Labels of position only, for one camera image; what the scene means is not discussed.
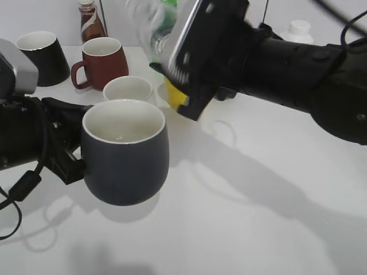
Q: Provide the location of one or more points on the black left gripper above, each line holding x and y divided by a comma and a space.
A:
60, 130

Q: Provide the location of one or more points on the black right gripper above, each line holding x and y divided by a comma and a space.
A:
207, 51

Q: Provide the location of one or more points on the dark grey mug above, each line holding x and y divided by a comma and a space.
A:
125, 146

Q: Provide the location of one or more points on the clear water bottle green label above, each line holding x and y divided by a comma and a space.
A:
153, 22

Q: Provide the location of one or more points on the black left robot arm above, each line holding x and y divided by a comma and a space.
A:
30, 125

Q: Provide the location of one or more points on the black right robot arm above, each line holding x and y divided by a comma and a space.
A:
328, 82

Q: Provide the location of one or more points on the white mug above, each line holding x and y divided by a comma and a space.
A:
129, 87

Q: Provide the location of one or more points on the dark red mug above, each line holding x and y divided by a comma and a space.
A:
103, 60

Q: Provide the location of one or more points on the black mug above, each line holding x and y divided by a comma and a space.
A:
45, 52

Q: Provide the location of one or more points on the yellow paper cup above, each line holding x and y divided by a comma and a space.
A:
176, 98

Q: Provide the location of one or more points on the green soda bottle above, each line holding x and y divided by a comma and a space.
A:
167, 16

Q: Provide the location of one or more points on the brown swirl drink bottle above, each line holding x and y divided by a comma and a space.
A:
91, 24

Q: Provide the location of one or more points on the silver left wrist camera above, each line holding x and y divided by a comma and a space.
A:
19, 76

